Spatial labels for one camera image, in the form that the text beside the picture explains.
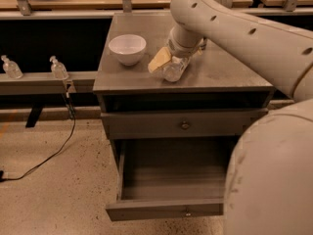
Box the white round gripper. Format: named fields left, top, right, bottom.
left=148, top=25, right=203, bottom=73

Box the clear plastic water bottle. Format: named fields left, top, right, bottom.
left=153, top=57, right=190, bottom=82

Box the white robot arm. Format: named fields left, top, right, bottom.
left=148, top=0, right=313, bottom=235

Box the closed grey upper drawer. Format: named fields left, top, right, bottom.
left=101, top=108, right=268, bottom=140

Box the grey wooden drawer cabinet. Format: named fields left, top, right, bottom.
left=92, top=11, right=276, bottom=222

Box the open grey bottom drawer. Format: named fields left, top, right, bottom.
left=106, top=136, right=238, bottom=221

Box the clear pump bottle far left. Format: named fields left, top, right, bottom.
left=1, top=55, right=22, bottom=79

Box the white ceramic bowl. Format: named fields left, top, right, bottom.
left=109, top=34, right=147, bottom=66

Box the grey metal rail shelf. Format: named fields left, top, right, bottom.
left=0, top=71, right=97, bottom=95

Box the clear pump bottle on rail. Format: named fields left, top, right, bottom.
left=50, top=56, right=69, bottom=80

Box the black power cable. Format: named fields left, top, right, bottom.
left=0, top=81, right=77, bottom=184

